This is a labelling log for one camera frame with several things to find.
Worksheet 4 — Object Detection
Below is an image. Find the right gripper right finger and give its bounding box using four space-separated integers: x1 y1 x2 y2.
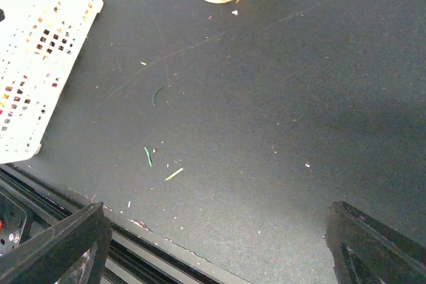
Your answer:
325 202 425 284

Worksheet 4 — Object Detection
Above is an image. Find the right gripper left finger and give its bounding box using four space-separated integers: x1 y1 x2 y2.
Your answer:
1 202 112 283

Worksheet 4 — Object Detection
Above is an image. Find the white perforated plastic basket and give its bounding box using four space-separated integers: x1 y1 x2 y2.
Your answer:
1 0 103 164

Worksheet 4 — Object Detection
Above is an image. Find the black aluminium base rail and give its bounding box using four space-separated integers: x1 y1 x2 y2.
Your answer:
1 165 242 283

